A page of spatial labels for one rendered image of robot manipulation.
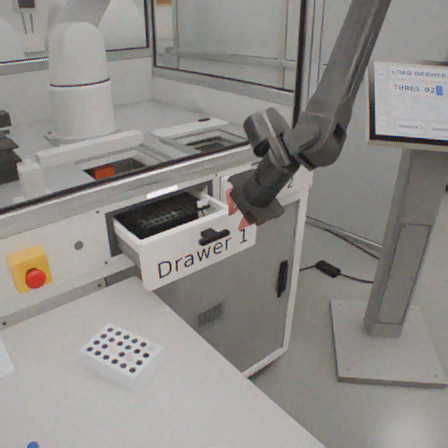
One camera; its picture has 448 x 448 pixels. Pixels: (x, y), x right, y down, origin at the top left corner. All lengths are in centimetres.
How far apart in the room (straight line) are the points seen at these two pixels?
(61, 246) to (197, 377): 39
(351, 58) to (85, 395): 69
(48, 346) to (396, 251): 129
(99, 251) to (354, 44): 65
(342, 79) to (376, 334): 144
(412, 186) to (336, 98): 95
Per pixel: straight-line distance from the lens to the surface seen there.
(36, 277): 80
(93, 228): 88
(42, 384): 77
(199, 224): 81
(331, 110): 63
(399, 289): 178
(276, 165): 63
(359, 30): 70
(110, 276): 98
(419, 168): 153
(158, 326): 82
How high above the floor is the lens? 132
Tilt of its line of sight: 29 degrees down
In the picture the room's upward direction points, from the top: straight up
